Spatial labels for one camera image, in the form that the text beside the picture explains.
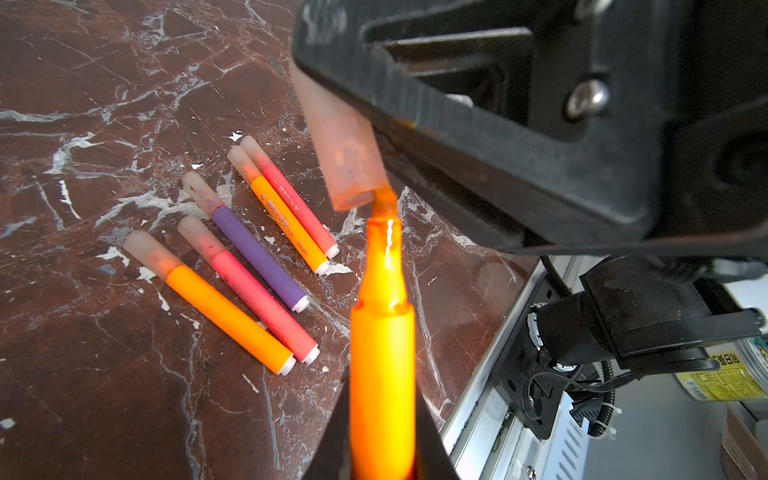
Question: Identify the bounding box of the orange marker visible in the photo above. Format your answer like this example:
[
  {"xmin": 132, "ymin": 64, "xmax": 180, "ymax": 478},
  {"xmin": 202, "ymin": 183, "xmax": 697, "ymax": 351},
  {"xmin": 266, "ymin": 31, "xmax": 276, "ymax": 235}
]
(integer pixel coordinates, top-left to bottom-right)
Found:
[
  {"xmin": 163, "ymin": 265, "xmax": 296, "ymax": 376},
  {"xmin": 349, "ymin": 187, "xmax": 416, "ymax": 479},
  {"xmin": 250, "ymin": 176, "xmax": 330, "ymax": 275}
]

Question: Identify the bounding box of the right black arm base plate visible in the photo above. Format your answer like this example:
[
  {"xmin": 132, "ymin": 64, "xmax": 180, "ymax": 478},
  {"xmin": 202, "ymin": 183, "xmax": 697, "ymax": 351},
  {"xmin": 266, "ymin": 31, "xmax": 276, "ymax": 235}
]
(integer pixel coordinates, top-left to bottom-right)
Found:
[{"xmin": 491, "ymin": 256, "xmax": 767, "ymax": 440}]

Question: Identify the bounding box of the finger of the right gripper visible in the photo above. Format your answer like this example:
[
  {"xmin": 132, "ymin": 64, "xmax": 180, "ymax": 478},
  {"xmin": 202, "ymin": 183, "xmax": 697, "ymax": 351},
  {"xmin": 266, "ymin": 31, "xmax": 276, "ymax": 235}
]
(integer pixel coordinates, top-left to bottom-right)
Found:
[{"xmin": 292, "ymin": 1, "xmax": 684, "ymax": 252}]

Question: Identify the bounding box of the translucent pen cap five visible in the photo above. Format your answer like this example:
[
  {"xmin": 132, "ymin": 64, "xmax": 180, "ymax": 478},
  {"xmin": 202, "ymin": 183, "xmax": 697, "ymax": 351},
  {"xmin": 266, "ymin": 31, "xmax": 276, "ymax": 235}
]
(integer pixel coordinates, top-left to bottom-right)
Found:
[{"xmin": 177, "ymin": 216, "xmax": 226, "ymax": 264}]

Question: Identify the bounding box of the purple marker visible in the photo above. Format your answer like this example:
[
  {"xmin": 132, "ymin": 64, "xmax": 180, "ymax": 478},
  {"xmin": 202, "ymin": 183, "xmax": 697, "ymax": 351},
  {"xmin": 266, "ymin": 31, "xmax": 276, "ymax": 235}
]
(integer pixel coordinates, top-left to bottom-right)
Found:
[{"xmin": 211, "ymin": 205, "xmax": 310, "ymax": 313}]

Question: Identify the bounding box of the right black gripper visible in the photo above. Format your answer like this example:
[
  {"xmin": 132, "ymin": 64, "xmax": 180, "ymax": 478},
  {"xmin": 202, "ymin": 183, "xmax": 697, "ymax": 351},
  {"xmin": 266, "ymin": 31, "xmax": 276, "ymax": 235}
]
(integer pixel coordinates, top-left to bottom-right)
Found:
[{"xmin": 526, "ymin": 1, "xmax": 767, "ymax": 282}]

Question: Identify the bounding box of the pink marker group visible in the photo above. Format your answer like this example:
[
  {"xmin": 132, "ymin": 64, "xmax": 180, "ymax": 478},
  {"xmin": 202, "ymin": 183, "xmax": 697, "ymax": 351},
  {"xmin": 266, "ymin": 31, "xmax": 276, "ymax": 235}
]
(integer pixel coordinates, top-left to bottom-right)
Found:
[{"xmin": 206, "ymin": 250, "xmax": 320, "ymax": 365}]

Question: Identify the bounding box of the translucent pen cap three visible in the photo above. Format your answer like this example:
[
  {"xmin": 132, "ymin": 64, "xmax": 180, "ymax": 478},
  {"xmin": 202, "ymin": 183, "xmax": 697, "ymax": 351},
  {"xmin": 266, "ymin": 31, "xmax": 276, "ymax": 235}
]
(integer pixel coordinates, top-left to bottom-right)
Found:
[{"xmin": 227, "ymin": 145, "xmax": 262, "ymax": 185}]

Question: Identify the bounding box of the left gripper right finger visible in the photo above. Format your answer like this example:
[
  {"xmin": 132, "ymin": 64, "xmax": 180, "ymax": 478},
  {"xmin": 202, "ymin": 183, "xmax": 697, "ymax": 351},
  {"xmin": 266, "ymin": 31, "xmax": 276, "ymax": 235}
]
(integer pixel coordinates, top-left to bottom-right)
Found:
[{"xmin": 415, "ymin": 389, "xmax": 459, "ymax": 480}]

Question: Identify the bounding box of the aluminium frame rail front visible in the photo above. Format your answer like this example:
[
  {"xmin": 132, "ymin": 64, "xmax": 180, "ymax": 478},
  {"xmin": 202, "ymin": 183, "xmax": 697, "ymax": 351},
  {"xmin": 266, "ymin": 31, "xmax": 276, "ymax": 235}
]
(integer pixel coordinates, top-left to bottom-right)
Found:
[{"xmin": 440, "ymin": 265, "xmax": 589, "ymax": 479}]

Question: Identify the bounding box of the translucent pen cap six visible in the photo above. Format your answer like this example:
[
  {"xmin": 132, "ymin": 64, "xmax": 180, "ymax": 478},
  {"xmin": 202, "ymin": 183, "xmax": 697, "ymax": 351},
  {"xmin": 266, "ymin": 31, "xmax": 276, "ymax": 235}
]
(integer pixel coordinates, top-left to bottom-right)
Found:
[{"xmin": 239, "ymin": 135, "xmax": 273, "ymax": 171}]

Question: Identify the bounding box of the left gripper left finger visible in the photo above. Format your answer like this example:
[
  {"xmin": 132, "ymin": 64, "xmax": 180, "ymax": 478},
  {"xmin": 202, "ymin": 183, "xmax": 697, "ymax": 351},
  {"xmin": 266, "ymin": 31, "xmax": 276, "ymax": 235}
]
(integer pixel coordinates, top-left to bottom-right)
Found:
[{"xmin": 303, "ymin": 371, "xmax": 352, "ymax": 480}]

